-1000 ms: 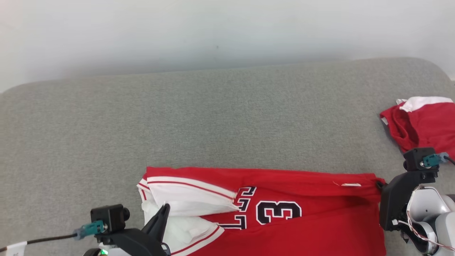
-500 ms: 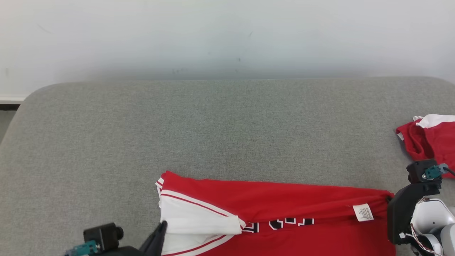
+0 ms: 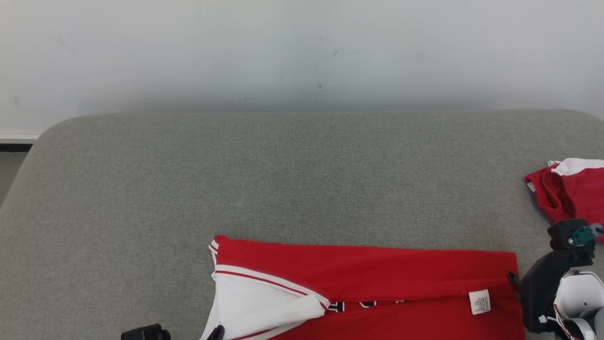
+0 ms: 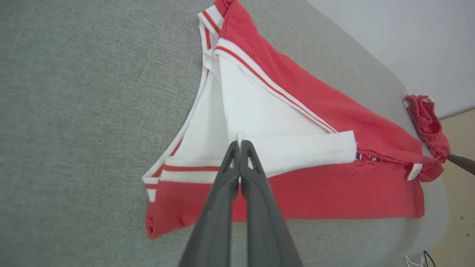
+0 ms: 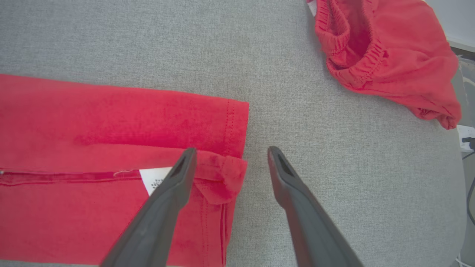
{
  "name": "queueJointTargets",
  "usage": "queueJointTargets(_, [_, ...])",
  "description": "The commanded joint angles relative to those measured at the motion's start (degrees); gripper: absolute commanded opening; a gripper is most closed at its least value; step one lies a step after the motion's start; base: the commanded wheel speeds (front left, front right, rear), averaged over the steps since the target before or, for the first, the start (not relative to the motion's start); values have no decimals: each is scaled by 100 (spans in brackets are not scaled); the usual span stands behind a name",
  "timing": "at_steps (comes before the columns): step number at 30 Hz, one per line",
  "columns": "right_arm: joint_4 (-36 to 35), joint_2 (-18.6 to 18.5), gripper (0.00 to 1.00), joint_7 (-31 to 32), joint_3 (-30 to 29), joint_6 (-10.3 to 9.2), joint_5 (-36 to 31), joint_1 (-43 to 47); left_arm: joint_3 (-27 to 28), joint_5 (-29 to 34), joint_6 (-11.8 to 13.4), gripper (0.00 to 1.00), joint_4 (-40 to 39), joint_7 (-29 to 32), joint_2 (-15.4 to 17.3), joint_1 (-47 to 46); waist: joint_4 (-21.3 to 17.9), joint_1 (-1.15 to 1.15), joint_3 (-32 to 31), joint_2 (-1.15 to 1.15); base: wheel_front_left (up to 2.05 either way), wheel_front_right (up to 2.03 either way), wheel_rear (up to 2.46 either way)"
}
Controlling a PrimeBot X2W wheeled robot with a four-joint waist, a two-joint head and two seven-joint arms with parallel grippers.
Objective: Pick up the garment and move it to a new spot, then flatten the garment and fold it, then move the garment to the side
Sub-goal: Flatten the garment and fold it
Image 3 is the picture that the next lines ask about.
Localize red white basketball jersey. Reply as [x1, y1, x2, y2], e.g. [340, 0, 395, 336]
[200, 234, 527, 340]

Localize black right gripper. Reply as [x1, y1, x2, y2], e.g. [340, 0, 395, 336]
[507, 249, 596, 334]

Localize white black wall baseboard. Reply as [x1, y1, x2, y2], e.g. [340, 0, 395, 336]
[0, 133, 42, 153]

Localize thin red white wires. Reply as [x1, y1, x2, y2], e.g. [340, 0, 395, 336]
[551, 304, 582, 340]

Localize red shorts white waistband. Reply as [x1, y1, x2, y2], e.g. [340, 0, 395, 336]
[524, 158, 604, 242]

